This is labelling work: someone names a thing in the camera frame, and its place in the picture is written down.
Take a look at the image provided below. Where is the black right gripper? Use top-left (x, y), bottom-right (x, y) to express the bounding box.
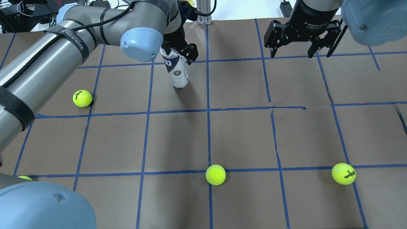
top-left (264, 0), bottom-right (348, 58)

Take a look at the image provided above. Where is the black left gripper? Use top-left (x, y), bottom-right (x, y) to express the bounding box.
top-left (162, 25), bottom-right (199, 65)

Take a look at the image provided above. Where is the white tennis ball can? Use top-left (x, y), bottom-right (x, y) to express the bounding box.
top-left (160, 48), bottom-right (189, 88)

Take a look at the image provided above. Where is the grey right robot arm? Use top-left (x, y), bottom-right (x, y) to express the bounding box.
top-left (263, 0), bottom-right (407, 58)

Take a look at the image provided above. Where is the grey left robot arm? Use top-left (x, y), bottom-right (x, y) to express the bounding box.
top-left (1, 0), bottom-right (199, 229)

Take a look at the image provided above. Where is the yellow tennis ball upper left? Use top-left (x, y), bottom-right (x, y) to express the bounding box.
top-left (72, 90), bottom-right (93, 108)

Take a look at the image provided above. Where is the yellow tennis ball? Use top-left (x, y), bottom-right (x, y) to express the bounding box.
top-left (18, 176), bottom-right (32, 181)
top-left (72, 90), bottom-right (93, 108)
top-left (205, 165), bottom-right (226, 186)
top-left (331, 163), bottom-right (356, 185)

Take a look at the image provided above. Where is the yellow tennis ball centre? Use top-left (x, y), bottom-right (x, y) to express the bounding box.
top-left (205, 165), bottom-right (226, 186)

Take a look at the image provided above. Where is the yellow tennis ball right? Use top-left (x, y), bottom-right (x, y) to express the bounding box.
top-left (331, 163), bottom-right (356, 185)

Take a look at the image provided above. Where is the yellow tennis ball lower left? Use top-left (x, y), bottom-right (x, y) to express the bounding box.
top-left (18, 176), bottom-right (32, 181)

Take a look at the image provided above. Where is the black power adapter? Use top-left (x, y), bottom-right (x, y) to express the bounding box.
top-left (279, 0), bottom-right (293, 17)

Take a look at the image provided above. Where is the aluminium frame post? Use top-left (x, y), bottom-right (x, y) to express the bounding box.
top-left (195, 0), bottom-right (215, 26)

